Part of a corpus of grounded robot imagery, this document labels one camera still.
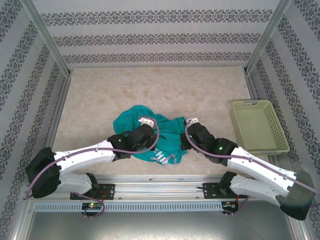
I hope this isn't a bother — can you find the teal t-shirt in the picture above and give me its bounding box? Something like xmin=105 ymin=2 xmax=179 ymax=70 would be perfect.
xmin=112 ymin=104 xmax=191 ymax=167

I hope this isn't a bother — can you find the aluminium mounting rail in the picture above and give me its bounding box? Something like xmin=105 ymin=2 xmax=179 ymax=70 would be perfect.
xmin=23 ymin=174 xmax=300 ymax=201

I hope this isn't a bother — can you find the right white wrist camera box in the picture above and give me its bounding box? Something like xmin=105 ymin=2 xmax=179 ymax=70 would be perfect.
xmin=184 ymin=116 xmax=201 ymax=126

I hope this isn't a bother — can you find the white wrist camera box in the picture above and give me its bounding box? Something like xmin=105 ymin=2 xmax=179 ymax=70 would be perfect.
xmin=184 ymin=116 xmax=201 ymax=126
xmin=137 ymin=117 xmax=157 ymax=127

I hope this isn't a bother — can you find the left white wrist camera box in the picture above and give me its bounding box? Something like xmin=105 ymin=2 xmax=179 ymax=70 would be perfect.
xmin=137 ymin=117 xmax=157 ymax=127

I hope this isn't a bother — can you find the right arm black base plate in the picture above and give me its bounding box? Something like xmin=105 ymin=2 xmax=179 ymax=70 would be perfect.
xmin=202 ymin=181 xmax=250 ymax=200

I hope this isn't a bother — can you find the grey metal sheet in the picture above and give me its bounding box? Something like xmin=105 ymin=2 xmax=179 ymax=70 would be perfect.
xmin=11 ymin=197 xmax=307 ymax=240

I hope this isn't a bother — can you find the aluminium frame post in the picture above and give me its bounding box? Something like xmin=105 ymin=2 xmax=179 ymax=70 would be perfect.
xmin=21 ymin=0 xmax=74 ymax=77
xmin=243 ymin=0 xmax=292 ymax=73

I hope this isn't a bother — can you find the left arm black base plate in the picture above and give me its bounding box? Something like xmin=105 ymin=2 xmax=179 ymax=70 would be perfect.
xmin=69 ymin=183 xmax=116 ymax=201

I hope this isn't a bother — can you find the left small circuit board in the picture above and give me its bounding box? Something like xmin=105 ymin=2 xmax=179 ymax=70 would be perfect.
xmin=81 ymin=202 xmax=104 ymax=210

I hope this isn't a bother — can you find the right aluminium frame post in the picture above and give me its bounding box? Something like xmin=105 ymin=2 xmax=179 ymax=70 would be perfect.
xmin=243 ymin=0 xmax=292 ymax=73

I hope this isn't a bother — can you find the left aluminium frame post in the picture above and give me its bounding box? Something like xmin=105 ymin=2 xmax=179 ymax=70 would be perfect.
xmin=21 ymin=0 xmax=74 ymax=77

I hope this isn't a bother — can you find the pale green plastic basket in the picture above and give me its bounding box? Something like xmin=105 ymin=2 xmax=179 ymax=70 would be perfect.
xmin=229 ymin=99 xmax=291 ymax=154

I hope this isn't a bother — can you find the white slotted cable duct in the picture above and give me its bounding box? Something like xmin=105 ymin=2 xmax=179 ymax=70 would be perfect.
xmin=33 ymin=201 xmax=223 ymax=212

